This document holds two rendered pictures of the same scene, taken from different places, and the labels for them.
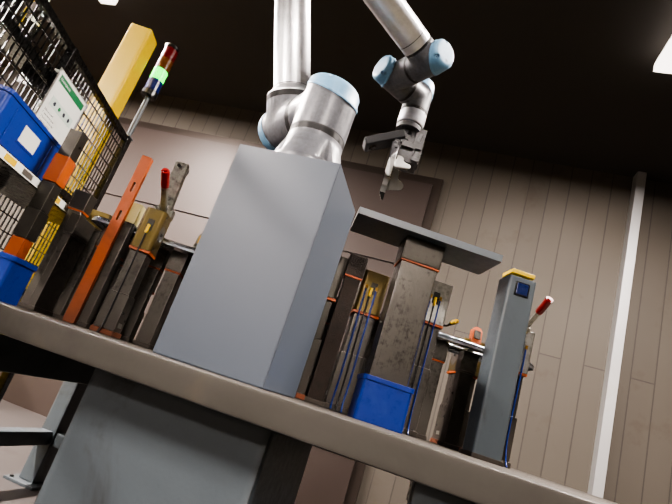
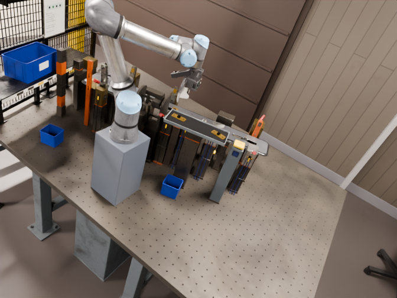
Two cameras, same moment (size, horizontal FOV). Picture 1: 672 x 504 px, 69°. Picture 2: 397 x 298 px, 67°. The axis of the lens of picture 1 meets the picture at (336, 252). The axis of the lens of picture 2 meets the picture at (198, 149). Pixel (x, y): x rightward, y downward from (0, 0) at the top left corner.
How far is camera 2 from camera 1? 1.44 m
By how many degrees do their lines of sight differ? 53
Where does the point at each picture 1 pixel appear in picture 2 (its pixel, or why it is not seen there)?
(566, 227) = not seen: outside the picture
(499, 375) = (221, 180)
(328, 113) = (123, 120)
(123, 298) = (98, 122)
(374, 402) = (165, 190)
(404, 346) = (185, 166)
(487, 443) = (214, 197)
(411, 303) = (188, 152)
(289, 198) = (111, 158)
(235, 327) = (106, 189)
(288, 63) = (113, 74)
